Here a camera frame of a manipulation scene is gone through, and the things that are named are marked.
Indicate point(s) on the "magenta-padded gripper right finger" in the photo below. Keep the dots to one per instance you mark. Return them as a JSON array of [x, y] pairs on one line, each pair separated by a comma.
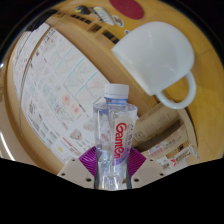
[[148, 172]]

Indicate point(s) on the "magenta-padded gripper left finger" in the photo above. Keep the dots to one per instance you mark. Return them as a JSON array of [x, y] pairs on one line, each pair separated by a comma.
[[75, 172]]

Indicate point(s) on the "clear plastic water bottle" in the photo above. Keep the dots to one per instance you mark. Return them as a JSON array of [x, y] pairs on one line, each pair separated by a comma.
[[113, 133]]

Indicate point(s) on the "white ceramic mug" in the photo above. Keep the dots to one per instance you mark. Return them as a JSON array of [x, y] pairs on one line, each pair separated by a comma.
[[156, 56]]

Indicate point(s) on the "white remote control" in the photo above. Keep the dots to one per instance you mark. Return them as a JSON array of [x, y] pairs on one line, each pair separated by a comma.
[[104, 15]]

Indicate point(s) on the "printed paper wall posters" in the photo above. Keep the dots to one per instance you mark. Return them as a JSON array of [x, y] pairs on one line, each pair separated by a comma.
[[50, 83]]

